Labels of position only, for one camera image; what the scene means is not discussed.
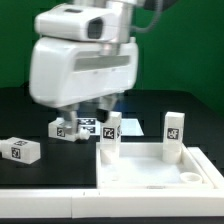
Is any white square tabletop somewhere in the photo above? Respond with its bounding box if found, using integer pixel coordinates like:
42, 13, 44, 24
96, 142, 215, 189

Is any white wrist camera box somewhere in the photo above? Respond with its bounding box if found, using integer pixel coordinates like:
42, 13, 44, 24
35, 4, 119, 42

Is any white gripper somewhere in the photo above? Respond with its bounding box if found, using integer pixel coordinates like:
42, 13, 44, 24
30, 37, 138, 135

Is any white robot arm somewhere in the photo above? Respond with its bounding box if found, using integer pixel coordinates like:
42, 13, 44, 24
30, 0, 164, 134

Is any paper sheet with markers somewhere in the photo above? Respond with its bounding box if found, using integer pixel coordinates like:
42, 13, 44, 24
78, 118, 144, 136

